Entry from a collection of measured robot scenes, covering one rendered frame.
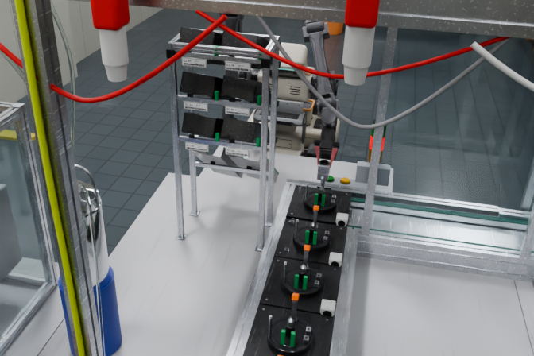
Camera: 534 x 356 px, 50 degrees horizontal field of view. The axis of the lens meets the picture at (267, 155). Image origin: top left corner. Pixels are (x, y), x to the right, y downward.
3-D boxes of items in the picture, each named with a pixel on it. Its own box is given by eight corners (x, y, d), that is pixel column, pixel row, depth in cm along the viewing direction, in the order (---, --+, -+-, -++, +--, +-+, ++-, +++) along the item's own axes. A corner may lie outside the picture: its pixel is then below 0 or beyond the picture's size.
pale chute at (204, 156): (214, 172, 251) (217, 162, 252) (241, 178, 246) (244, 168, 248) (191, 151, 225) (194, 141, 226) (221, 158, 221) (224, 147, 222)
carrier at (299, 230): (284, 222, 225) (286, 195, 219) (346, 230, 221) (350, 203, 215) (273, 260, 204) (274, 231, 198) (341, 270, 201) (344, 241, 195)
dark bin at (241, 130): (247, 137, 237) (250, 119, 236) (276, 143, 233) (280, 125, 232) (220, 136, 210) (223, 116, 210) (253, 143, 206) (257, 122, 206)
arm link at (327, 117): (338, 100, 232) (317, 103, 233) (336, 91, 221) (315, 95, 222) (342, 129, 229) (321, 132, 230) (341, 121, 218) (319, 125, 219)
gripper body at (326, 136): (339, 146, 223) (342, 128, 224) (313, 144, 225) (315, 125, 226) (339, 150, 229) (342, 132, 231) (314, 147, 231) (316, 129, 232)
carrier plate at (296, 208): (295, 188, 247) (296, 184, 246) (351, 195, 243) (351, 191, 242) (285, 219, 227) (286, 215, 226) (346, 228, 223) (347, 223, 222)
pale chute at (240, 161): (247, 176, 248) (250, 166, 249) (276, 183, 244) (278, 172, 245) (227, 156, 222) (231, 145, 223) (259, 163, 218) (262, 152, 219)
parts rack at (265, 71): (191, 210, 246) (183, 26, 208) (275, 222, 241) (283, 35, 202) (175, 238, 228) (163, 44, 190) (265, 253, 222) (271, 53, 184)
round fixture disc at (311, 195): (305, 192, 241) (306, 188, 240) (338, 196, 239) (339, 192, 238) (300, 210, 229) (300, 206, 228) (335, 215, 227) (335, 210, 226)
